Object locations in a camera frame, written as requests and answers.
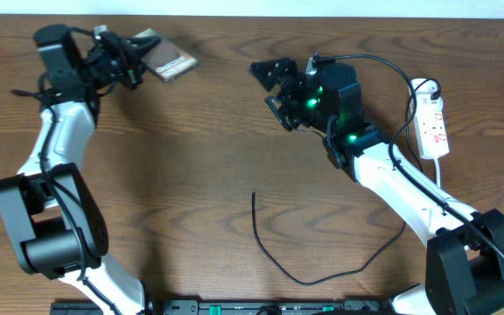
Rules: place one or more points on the white power strip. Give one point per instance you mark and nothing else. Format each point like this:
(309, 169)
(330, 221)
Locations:
(431, 136)

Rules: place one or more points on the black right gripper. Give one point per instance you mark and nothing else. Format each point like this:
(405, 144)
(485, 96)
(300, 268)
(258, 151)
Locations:
(297, 80)

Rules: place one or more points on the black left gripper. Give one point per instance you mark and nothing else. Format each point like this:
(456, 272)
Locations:
(129, 55)

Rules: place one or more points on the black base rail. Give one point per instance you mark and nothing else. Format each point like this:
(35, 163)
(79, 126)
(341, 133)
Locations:
(248, 307)

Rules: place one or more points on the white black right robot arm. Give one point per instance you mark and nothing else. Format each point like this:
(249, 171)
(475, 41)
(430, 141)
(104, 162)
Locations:
(464, 272)

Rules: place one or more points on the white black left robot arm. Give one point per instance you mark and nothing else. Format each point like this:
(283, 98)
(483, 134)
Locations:
(55, 227)

